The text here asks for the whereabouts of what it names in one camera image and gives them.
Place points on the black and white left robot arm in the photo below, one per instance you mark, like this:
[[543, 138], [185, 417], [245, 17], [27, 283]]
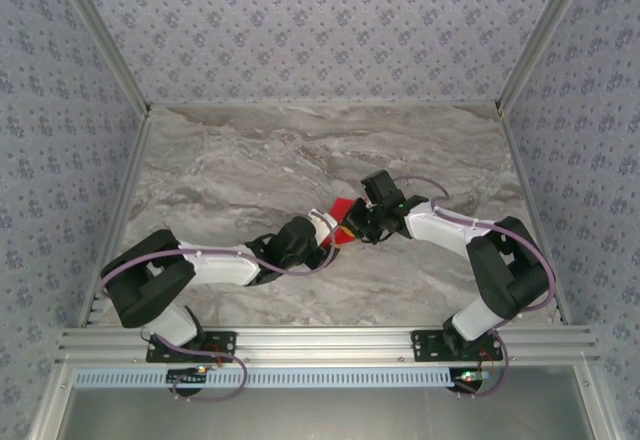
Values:
[[220, 265]]

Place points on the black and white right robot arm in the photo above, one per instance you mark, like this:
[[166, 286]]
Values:
[[440, 230]]

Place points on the grey metal tray panel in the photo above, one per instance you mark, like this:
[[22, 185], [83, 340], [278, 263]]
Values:
[[320, 415]]

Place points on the small black adapter board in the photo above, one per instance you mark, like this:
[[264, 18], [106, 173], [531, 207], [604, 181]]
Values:
[[185, 376], [472, 376]]

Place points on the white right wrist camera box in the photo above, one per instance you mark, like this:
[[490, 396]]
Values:
[[369, 205]]

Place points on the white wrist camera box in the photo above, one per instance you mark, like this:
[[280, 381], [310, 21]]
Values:
[[322, 222], [369, 205]]

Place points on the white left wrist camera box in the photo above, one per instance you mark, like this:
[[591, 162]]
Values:
[[322, 222]]

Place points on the aluminium mounting rail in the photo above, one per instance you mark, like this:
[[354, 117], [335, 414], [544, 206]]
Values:
[[320, 345]]

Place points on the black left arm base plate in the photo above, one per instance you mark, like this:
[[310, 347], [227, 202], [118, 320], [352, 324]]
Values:
[[227, 352]]

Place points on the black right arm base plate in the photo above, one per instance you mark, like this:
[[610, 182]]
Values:
[[425, 350]]

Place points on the aluminium table side rail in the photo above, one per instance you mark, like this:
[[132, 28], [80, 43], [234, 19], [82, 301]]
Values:
[[120, 210], [524, 185]]

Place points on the aluminium frame post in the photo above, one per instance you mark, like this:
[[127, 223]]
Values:
[[541, 35], [103, 35]]

